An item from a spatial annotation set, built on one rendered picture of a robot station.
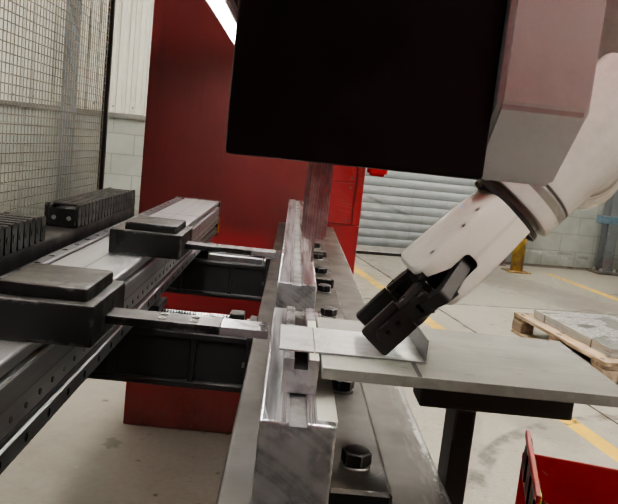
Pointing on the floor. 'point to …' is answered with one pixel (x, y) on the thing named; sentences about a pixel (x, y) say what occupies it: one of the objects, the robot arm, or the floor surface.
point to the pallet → (523, 326)
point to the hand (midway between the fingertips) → (382, 322)
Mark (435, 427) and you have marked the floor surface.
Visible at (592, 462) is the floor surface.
